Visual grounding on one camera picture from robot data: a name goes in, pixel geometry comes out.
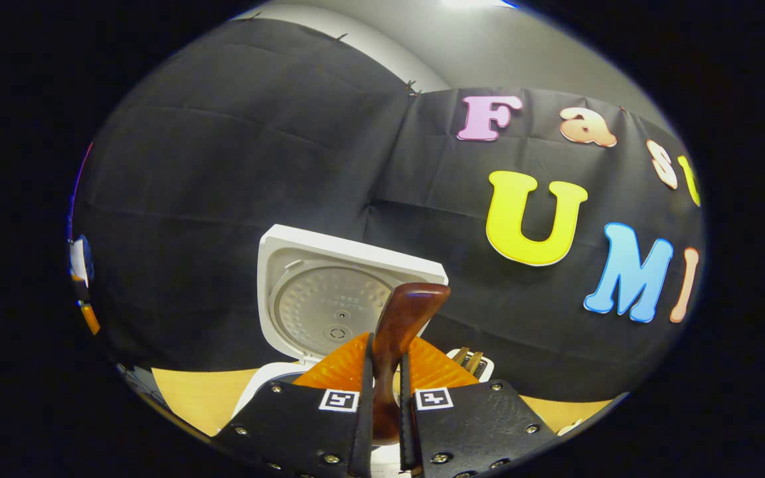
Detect white rice cooker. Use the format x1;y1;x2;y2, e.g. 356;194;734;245
230;224;450;467

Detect brown bread slices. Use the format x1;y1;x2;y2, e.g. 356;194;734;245
452;346;485;373

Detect black backdrop cloth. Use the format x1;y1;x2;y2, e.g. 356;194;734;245
70;19;705;403

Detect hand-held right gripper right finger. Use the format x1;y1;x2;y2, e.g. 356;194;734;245
399;336;560;478

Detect brown wooden spoon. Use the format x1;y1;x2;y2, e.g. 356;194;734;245
370;282;452;445

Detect white toaster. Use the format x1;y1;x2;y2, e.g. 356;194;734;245
446;348;495;383

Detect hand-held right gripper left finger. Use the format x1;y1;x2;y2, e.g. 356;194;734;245
213;331;376;478

